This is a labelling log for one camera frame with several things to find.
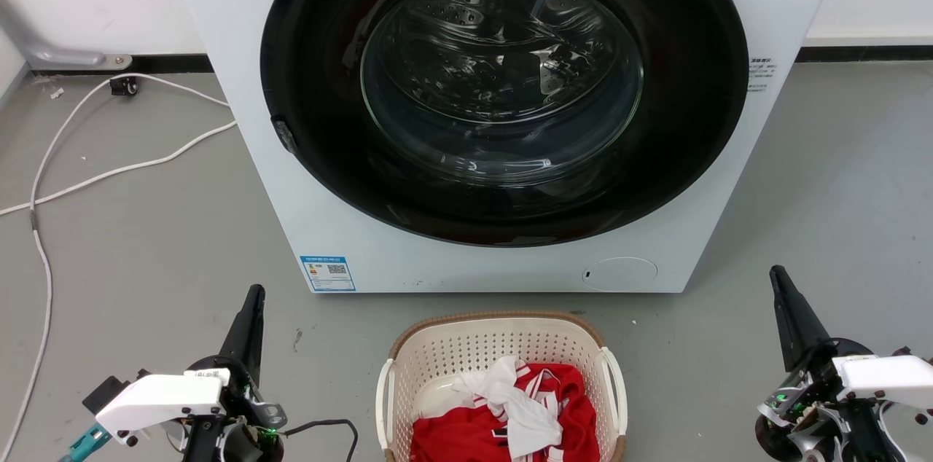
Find red sports jersey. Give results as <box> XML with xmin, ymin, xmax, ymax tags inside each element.
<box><xmin>409</xmin><ymin>363</ymin><xmax>601</xmax><ymax>462</ymax></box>

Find white cable with grey sleeve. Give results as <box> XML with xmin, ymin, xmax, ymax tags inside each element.
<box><xmin>0</xmin><ymin>73</ymin><xmax>232</xmax><ymax>459</ymax></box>

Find black round washer door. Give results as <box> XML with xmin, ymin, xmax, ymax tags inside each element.
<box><xmin>259</xmin><ymin>0</ymin><xmax>750</xmax><ymax>248</ymax></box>

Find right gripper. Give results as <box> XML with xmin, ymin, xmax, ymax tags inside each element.
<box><xmin>754</xmin><ymin>265</ymin><xmax>933</xmax><ymax>462</ymax></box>

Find teal cable connector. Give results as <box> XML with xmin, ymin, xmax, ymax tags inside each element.
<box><xmin>60</xmin><ymin>424</ymin><xmax>112</xmax><ymax>462</ymax></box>

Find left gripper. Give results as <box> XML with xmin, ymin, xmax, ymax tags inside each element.
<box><xmin>82</xmin><ymin>284</ymin><xmax>288</xmax><ymax>462</ymax></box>

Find white front-load washing machine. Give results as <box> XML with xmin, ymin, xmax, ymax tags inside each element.
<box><xmin>162</xmin><ymin>0</ymin><xmax>852</xmax><ymax>294</ymax></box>

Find small printed text sticker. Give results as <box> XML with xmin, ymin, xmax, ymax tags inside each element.
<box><xmin>746</xmin><ymin>56</ymin><xmax>776</xmax><ymax>93</ymax></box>

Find round white filter cap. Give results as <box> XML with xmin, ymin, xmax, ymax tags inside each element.
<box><xmin>582</xmin><ymin>257</ymin><xmax>659</xmax><ymax>293</ymax></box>

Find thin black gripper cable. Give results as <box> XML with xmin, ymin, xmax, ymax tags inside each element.
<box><xmin>281</xmin><ymin>418</ymin><xmax>359</xmax><ymax>462</ymax></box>

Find white crumpled garment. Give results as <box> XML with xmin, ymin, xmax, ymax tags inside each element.
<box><xmin>452</xmin><ymin>356</ymin><xmax>564</xmax><ymax>461</ymax></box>

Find beige plastic laundry basket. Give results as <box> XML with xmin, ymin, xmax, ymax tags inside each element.
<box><xmin>375</xmin><ymin>311</ymin><xmax>628</xmax><ymax>462</ymax></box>

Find long white power cable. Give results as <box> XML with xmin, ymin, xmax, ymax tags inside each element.
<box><xmin>0</xmin><ymin>120</ymin><xmax>239</xmax><ymax>218</ymax></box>

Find blue energy label sticker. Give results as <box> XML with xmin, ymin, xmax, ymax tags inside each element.
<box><xmin>300</xmin><ymin>254</ymin><xmax>357</xmax><ymax>293</ymax></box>

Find grey floor pipe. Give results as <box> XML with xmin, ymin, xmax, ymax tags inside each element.
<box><xmin>0</xmin><ymin>0</ymin><xmax>133</xmax><ymax>72</ymax></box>

